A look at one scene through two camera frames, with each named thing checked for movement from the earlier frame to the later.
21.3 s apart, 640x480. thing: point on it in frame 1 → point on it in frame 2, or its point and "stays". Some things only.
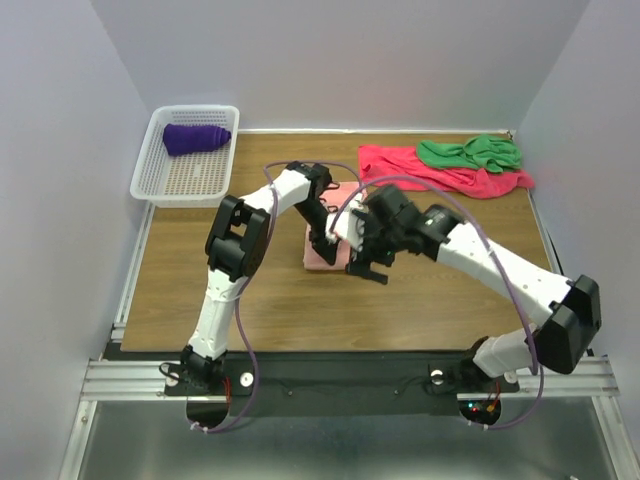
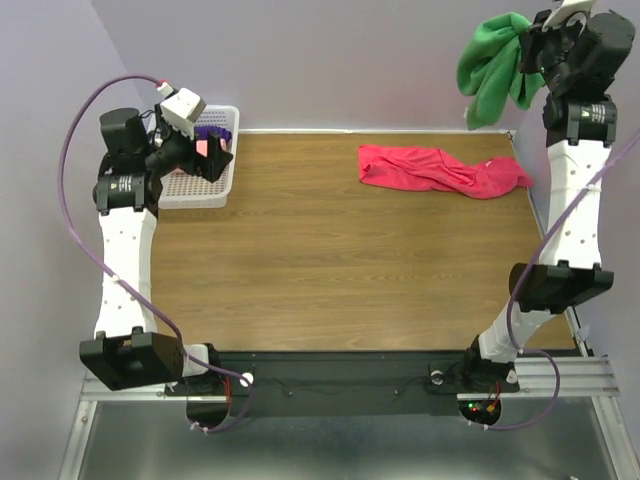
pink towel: x=335 y=197 → x=202 y=147
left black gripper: x=327 y=251 → x=213 y=165
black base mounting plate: x=341 y=384 stays
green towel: x=481 y=152 → x=489 y=69
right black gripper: x=362 y=260 → x=535 y=37
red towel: x=402 y=168 stays
